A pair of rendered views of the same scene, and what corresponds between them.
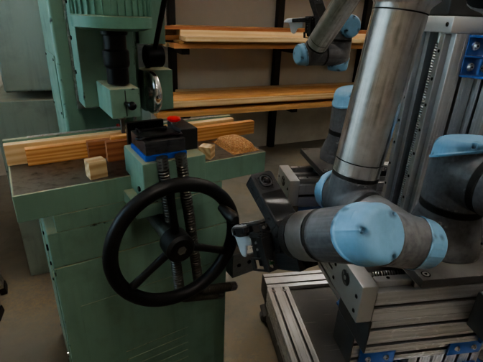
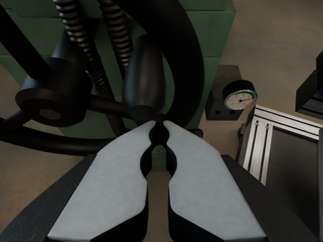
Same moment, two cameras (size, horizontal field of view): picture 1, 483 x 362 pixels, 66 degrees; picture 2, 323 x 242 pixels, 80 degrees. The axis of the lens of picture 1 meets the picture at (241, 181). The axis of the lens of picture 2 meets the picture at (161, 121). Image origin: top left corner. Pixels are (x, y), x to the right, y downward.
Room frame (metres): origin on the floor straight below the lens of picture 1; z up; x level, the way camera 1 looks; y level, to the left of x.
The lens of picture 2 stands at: (0.58, -0.03, 0.96)
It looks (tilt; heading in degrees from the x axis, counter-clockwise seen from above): 58 degrees down; 32
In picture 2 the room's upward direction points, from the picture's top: 1 degrees clockwise
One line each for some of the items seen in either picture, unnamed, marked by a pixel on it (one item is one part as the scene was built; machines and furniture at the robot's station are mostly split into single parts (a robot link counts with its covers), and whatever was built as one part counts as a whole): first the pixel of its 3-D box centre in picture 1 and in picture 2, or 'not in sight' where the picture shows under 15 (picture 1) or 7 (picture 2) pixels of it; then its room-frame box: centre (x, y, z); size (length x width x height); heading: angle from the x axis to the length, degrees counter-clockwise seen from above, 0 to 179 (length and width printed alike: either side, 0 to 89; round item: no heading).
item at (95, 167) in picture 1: (95, 167); not in sight; (0.75, 0.32, 0.92); 0.04 x 0.03 x 0.04; 130
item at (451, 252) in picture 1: (445, 221); not in sight; (0.67, -0.42, 0.87); 0.15 x 0.15 x 0.10
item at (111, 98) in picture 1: (118, 100); not in sight; (0.93, 0.32, 1.03); 0.14 x 0.07 x 0.09; 33
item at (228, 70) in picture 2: (234, 252); (223, 93); (0.94, 0.01, 0.58); 0.12 x 0.08 x 0.08; 33
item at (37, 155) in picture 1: (156, 139); not in sight; (0.96, 0.23, 0.92); 0.62 x 0.02 x 0.04; 123
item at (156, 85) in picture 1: (152, 92); not in sight; (1.09, 0.27, 1.02); 0.12 x 0.03 x 0.12; 33
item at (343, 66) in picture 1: (335, 54); not in sight; (1.44, -0.33, 1.11); 0.11 x 0.08 x 0.11; 115
